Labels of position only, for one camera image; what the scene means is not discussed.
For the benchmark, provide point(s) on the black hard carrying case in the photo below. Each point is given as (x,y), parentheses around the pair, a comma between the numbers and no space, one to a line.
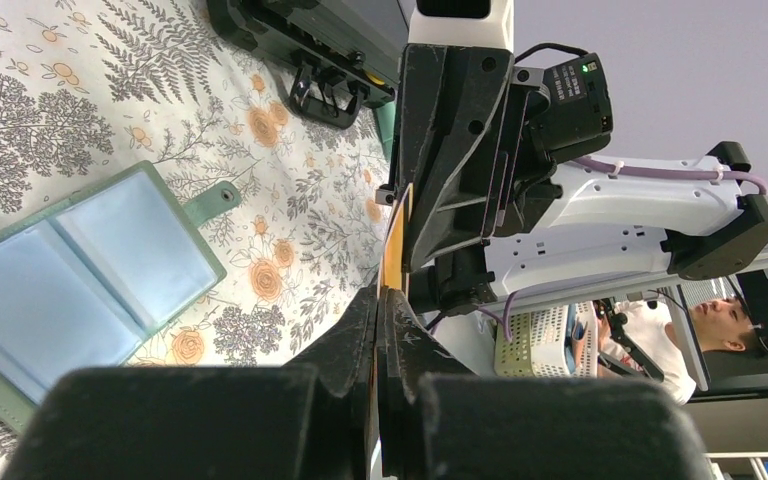
(344,54)

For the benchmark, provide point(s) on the person in white shirt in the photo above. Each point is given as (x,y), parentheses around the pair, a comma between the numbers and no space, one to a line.
(718,325)

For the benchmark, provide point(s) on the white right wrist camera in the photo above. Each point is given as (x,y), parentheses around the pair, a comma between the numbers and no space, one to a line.
(468,23)

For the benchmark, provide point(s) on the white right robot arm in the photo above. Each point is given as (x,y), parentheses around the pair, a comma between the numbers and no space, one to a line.
(500,185)

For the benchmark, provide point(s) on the floral patterned table mat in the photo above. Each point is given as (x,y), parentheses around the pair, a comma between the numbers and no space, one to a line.
(89,88)

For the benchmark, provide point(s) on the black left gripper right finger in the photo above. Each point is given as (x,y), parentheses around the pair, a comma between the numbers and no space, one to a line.
(439,420)

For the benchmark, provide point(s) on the white perforated basket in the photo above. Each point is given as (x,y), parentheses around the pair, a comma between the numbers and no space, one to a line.
(560,341)

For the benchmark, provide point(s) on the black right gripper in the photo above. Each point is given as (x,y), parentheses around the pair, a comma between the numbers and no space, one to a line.
(450,106)

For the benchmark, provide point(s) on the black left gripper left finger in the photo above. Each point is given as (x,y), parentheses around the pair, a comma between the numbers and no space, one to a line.
(307,419)

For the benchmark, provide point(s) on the green card holder wallet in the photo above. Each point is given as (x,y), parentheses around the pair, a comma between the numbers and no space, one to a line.
(88,280)

